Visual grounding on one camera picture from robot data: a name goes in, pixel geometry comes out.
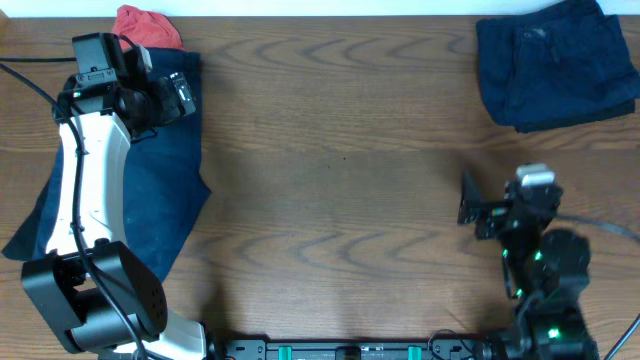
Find red orange garment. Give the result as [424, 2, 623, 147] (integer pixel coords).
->
[112, 5, 184, 50]

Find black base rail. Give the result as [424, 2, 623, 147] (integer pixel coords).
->
[210, 330, 494, 360]

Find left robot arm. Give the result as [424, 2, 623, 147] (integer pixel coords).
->
[21, 33, 208, 359]

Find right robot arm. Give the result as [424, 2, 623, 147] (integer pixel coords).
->
[457, 164, 600, 360]

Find black folded shorts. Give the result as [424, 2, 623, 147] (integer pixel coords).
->
[515, 100, 636, 133]

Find navy blue shorts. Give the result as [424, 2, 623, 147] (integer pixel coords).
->
[0, 47, 213, 284]
[476, 0, 639, 129]

